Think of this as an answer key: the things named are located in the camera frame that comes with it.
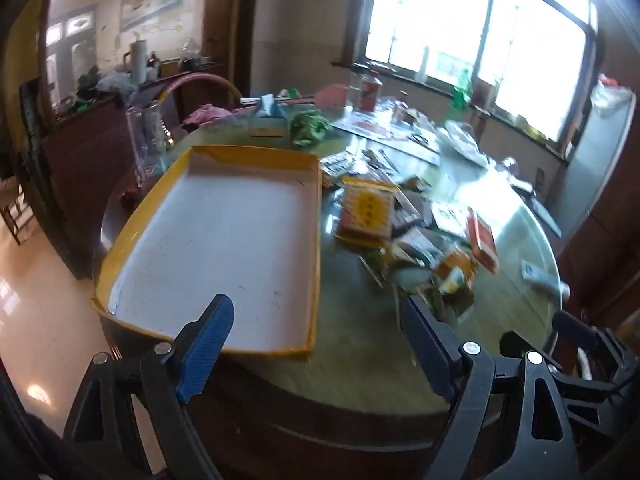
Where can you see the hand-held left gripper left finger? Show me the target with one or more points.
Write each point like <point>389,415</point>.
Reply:
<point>205,345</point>

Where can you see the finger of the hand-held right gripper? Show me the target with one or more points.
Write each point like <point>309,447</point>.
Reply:
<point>590,396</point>
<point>575,329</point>

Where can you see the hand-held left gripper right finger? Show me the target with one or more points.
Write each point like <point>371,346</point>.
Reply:
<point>425,345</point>

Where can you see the yellow cardboard tray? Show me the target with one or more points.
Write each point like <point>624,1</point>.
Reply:
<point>225,240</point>

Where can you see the pile of snack packets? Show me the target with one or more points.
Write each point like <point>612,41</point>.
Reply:
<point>370,212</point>

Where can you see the white refrigerator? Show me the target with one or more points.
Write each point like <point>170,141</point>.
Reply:
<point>597,160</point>

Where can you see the white plastic bag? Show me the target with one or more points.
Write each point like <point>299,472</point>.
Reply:
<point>465,142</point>

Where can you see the dark wooden sideboard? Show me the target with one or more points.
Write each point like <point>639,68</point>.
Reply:
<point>80,170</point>

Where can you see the printed paper sheet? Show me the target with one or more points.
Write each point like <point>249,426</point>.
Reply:
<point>385,132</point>

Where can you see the pink cloth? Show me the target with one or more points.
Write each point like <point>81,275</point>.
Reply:
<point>205,114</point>

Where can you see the wooden chair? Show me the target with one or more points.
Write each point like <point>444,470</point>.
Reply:
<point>15,210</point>

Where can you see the teal tissue box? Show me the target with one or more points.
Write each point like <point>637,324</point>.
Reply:
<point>267,120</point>

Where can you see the small clear bottle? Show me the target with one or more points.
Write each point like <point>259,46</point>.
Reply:
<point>401,107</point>

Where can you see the green cloth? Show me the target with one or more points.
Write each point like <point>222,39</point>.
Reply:
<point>307,127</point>

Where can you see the green plastic bottle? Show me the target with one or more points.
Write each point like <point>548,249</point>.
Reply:
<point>462,92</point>

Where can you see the white liquor bottle red label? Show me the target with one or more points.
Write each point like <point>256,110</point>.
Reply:
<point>371,92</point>

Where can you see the clear glass jar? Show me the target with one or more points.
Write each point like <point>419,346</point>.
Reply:
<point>355,90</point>

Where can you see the pink hand fan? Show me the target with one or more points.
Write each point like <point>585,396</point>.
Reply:
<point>332,94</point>

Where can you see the wicker chair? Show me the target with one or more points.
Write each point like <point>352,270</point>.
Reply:
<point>200,76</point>

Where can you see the white thermos flask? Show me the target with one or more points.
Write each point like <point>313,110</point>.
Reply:
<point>138,62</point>

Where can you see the large window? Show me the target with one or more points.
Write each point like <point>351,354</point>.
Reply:
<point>475,35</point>

